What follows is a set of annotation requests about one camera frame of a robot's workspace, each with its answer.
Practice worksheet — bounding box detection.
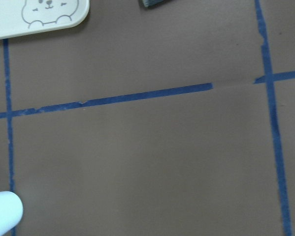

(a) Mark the cream bear serving tray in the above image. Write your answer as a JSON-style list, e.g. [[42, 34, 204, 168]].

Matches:
[[0, 0, 90, 39]]

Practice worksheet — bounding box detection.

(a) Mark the grey folded cloth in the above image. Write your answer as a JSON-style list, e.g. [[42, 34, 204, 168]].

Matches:
[[139, 0, 168, 8]]

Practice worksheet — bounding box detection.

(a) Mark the light blue plastic cup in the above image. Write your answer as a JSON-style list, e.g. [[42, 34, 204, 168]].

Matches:
[[0, 191, 23, 236]]

